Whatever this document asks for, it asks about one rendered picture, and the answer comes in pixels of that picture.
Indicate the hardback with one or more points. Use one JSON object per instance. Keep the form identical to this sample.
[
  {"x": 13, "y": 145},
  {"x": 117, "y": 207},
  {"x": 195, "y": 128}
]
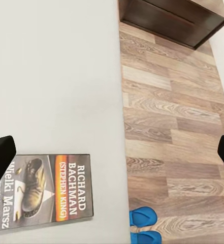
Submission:
[{"x": 45, "y": 188}]

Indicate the nightstand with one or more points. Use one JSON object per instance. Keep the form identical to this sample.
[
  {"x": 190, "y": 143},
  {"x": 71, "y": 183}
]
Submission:
[{"x": 186, "y": 22}]

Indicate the sandal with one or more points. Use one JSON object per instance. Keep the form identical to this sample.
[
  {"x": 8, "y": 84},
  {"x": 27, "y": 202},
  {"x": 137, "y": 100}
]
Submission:
[
  {"x": 143, "y": 216},
  {"x": 146, "y": 237}
]

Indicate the bed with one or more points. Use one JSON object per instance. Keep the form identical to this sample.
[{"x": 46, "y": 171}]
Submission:
[{"x": 61, "y": 93}]

